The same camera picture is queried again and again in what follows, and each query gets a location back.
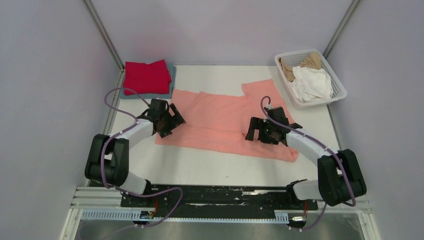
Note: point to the salmon pink t shirt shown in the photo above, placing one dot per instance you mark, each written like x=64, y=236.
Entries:
x=218, y=122

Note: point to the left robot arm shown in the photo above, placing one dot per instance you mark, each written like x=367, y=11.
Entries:
x=108, y=160

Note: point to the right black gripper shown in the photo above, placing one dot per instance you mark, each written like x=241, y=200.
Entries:
x=257, y=123

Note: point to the folded red t shirt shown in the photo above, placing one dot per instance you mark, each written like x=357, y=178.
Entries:
x=147, y=78

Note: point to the tan t shirt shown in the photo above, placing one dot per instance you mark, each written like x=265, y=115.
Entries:
x=313, y=61

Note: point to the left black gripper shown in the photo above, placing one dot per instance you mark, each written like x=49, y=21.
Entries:
x=175, y=121

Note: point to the folded grey-blue t shirt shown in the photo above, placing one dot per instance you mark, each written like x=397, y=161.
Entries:
x=173, y=70

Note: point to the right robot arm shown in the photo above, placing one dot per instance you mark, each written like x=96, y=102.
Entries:
x=339, y=177

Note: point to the white t shirt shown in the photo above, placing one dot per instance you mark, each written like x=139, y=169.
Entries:
x=310, y=85

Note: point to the aluminium frame rail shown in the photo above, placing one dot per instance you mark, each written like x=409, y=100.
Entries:
x=103, y=198

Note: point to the white plastic basket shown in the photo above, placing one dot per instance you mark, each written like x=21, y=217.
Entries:
x=294, y=58

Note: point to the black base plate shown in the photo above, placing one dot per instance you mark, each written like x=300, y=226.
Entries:
x=217, y=202

